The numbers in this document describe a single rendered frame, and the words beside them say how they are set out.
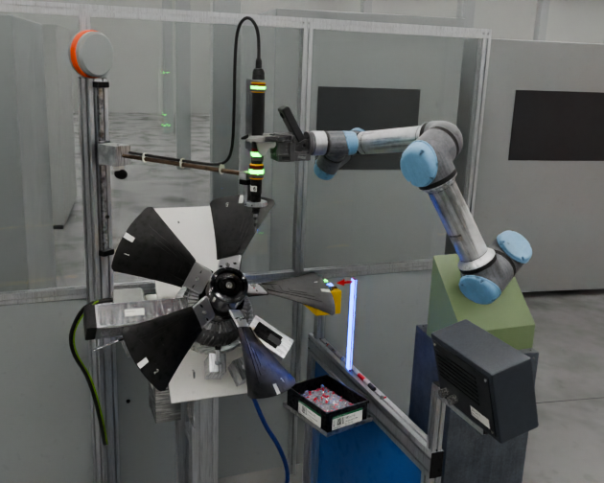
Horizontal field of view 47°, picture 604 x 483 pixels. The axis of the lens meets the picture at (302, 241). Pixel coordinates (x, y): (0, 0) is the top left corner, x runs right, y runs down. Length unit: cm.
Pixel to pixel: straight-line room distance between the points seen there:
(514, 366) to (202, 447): 121
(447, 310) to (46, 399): 162
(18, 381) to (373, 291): 154
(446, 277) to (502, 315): 22
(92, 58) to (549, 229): 446
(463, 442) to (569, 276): 412
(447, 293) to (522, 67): 372
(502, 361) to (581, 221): 471
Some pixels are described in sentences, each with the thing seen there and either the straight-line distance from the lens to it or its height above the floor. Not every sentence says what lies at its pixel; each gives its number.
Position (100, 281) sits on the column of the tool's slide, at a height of 107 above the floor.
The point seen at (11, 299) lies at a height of 98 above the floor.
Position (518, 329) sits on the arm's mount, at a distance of 238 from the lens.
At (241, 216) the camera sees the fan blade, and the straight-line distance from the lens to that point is 229.
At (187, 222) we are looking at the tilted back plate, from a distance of 251.
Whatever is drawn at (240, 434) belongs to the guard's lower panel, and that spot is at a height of 25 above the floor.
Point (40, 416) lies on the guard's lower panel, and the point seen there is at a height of 48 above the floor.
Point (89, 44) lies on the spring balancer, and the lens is 255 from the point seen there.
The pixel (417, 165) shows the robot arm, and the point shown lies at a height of 162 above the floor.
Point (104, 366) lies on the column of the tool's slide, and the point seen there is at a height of 73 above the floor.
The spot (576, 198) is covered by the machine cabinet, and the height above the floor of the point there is 86.
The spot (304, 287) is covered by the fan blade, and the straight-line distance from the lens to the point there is 226.
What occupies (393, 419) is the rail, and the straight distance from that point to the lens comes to 219.
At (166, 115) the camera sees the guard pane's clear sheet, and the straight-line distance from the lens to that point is 277.
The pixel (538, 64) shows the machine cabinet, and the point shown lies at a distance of 590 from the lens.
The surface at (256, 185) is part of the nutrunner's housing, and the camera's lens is 211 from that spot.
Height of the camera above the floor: 189
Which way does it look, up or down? 15 degrees down
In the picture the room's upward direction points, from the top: 2 degrees clockwise
